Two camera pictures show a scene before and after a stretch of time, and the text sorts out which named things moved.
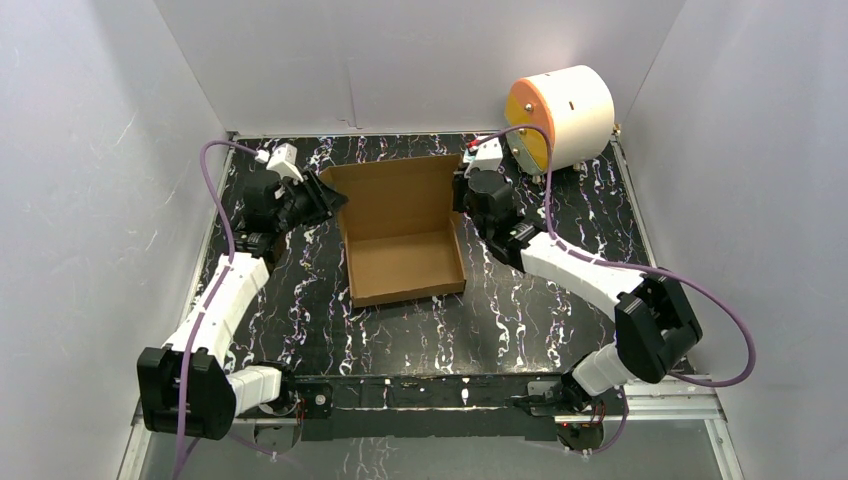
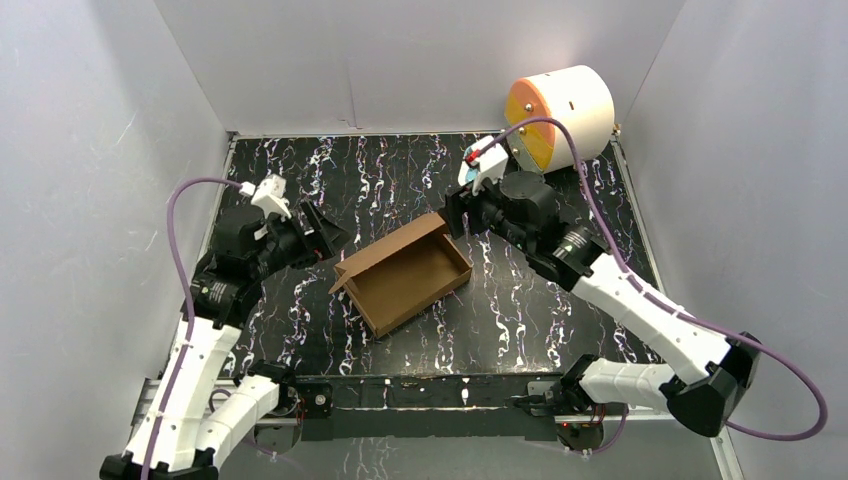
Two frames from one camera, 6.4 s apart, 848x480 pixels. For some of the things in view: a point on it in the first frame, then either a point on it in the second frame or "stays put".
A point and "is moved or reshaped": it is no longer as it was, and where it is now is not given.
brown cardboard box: x=400 y=228 is moved or reshaped
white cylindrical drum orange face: x=576 y=104 stays put
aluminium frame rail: x=651 y=401 stays put
